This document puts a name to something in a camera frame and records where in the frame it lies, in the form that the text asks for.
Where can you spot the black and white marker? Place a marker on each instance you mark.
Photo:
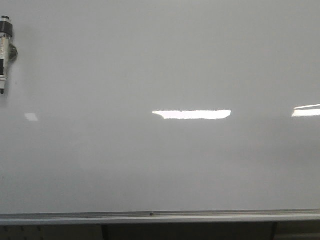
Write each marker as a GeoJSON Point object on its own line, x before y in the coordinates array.
{"type": "Point", "coordinates": [8, 51]}

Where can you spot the white whiteboard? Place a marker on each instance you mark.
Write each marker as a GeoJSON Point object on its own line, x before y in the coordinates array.
{"type": "Point", "coordinates": [160, 105]}

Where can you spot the aluminium whiteboard tray rail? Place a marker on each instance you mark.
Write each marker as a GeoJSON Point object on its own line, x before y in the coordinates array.
{"type": "Point", "coordinates": [158, 217]}

